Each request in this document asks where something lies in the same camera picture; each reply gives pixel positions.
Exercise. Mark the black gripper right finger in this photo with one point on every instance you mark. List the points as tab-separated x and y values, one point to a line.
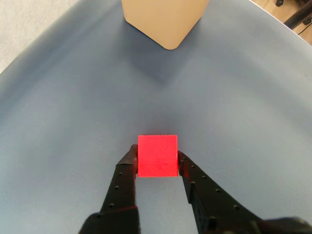
212	202

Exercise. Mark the black chair base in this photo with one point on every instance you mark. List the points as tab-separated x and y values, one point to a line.
298	14

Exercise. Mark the beige metal box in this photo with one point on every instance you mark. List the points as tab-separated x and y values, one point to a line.
165	22

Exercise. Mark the blue-grey table mat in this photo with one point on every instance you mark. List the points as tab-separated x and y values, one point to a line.
97	97

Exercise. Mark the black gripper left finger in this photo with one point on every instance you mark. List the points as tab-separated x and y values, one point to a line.
119	190

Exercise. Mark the red cube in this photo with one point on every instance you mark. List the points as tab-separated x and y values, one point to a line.
157	156

